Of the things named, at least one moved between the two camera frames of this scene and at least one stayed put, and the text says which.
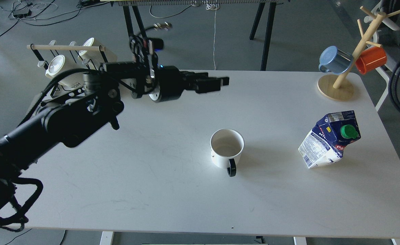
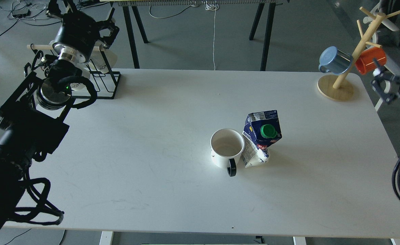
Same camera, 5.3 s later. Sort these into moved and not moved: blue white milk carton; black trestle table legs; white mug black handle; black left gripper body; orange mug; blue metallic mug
Moved: black left gripper body; blue white milk carton
Not moved: white mug black handle; orange mug; blue metallic mug; black trestle table legs
